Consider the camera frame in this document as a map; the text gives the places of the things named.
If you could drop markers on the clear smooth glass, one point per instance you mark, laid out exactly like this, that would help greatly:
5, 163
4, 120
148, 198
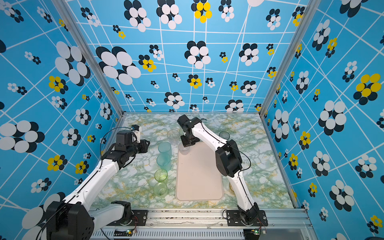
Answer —
173, 136

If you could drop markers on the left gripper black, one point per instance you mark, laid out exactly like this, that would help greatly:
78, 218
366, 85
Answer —
143, 146

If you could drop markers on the pink rectangular plastic tray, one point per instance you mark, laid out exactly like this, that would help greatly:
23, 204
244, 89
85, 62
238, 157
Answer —
198, 178

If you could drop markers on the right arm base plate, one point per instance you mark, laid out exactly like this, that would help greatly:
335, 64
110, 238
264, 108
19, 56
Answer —
237, 218

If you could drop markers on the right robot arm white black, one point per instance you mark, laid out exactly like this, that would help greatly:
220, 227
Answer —
228, 162

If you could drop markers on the teal textured cup front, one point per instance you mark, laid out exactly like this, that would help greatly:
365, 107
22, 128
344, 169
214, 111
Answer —
164, 161

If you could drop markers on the aluminium front rail frame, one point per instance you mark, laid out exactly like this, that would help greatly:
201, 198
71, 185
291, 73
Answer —
210, 224

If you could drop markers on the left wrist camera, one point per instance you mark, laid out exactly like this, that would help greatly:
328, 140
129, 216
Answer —
136, 129

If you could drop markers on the teal textured cup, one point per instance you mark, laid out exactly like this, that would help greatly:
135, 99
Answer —
165, 148
164, 161

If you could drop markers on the teal textured cup rear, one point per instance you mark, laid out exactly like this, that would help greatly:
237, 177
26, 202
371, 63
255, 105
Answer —
165, 148

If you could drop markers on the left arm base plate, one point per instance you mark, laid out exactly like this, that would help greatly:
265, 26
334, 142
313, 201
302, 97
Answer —
139, 219

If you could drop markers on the amber yellow glass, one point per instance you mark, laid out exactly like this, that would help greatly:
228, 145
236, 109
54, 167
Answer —
231, 188

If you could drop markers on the dark grey tumbler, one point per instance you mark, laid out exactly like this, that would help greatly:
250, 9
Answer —
225, 135

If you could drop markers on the green smooth glass rear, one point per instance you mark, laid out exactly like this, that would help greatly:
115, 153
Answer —
161, 176

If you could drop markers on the pale green textured cup front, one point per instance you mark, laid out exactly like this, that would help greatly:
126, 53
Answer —
160, 189

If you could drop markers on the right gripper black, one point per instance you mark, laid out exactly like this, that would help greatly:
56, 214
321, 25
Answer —
185, 144

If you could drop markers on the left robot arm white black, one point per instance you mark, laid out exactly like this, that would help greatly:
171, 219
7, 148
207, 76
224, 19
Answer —
70, 219

